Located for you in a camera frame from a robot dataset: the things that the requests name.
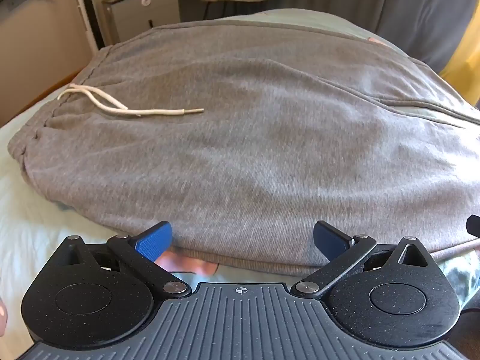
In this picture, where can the yellow cloth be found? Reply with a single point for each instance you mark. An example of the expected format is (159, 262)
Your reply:
(468, 63)

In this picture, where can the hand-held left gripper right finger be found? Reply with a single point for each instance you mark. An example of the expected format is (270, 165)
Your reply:
(330, 240)

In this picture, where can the white standing air conditioner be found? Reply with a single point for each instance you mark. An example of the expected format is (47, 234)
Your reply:
(84, 3)

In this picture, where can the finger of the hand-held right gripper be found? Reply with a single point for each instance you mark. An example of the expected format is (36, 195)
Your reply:
(474, 225)

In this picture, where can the light blue printed blanket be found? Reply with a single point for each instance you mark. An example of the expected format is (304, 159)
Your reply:
(37, 225)

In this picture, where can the grey sweat pants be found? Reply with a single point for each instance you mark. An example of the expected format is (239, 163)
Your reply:
(240, 138)

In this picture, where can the wooden bed frame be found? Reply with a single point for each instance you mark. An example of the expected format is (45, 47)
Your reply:
(18, 105)

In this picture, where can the grey cabinet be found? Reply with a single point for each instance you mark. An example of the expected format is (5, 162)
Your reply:
(142, 11)

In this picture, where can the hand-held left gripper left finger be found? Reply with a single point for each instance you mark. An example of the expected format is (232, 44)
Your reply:
(153, 240)

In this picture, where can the grey curtain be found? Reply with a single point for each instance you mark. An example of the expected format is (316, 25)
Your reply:
(412, 7)

